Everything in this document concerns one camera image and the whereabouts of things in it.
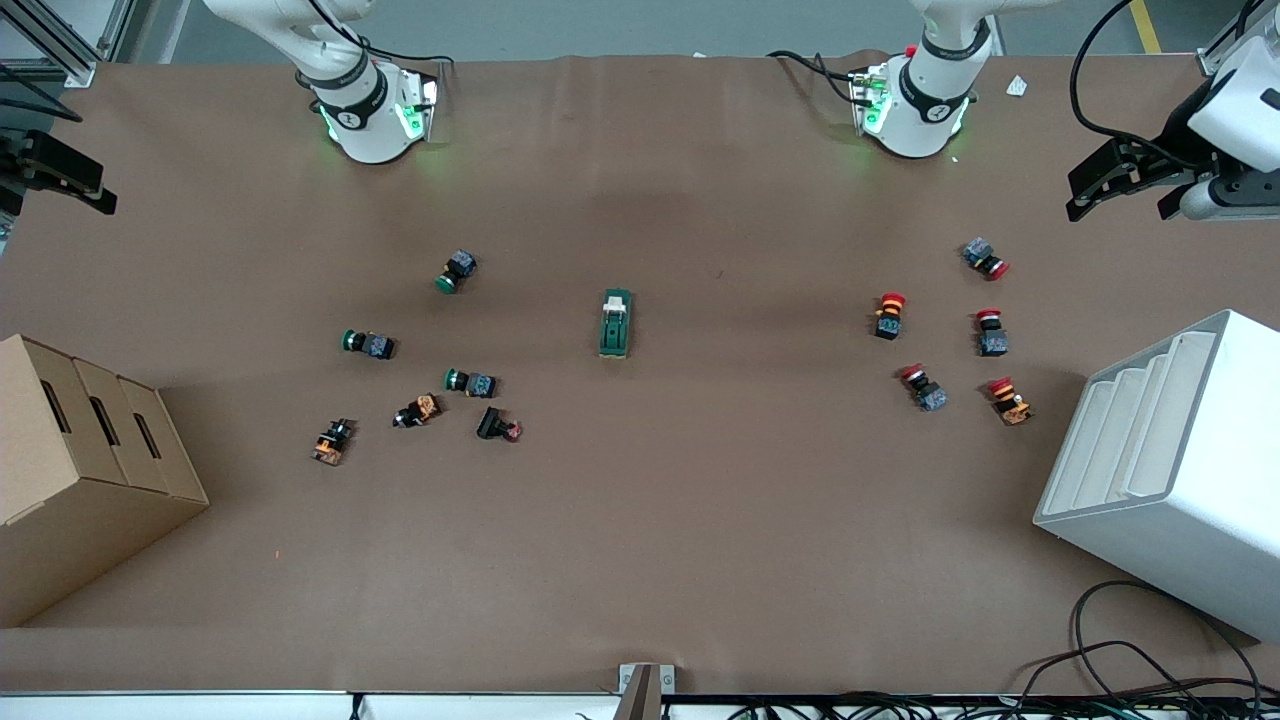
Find brown table cover mat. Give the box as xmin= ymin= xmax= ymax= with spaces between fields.
xmin=0 ymin=50 xmax=1280 ymax=696

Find black left arm base cable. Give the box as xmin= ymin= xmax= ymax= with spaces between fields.
xmin=768 ymin=50 xmax=871 ymax=101

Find grey metal edge bracket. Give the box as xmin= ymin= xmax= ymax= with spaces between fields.
xmin=618 ymin=662 xmax=676 ymax=720

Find black cable bundle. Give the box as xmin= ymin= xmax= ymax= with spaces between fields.
xmin=660 ymin=690 xmax=1280 ymax=720

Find green load switch cream lever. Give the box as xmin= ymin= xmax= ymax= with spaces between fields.
xmin=598 ymin=288 xmax=636 ymax=360

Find black looped floor cable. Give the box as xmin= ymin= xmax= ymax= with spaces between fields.
xmin=1015 ymin=580 xmax=1280 ymax=701

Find aluminium frame post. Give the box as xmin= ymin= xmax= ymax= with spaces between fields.
xmin=0 ymin=0 xmax=136 ymax=89
xmin=1198 ymin=0 xmax=1280 ymax=77

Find red button orange contact block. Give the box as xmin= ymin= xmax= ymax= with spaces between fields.
xmin=987 ymin=376 xmax=1034 ymax=428

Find white table edge rail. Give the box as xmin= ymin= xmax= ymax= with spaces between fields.
xmin=0 ymin=690 xmax=621 ymax=720

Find white grey compartment rack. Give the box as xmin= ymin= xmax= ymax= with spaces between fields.
xmin=1033 ymin=309 xmax=1280 ymax=643

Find brown cardboard box with slots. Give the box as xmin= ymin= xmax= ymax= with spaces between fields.
xmin=0 ymin=334 xmax=211 ymax=629

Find black button pink contact block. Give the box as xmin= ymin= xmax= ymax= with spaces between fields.
xmin=475 ymin=405 xmax=524 ymax=443

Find black button orange contact block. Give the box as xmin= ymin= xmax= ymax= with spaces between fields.
xmin=392 ymin=393 xmax=442 ymax=430
xmin=311 ymin=418 xmax=357 ymax=467

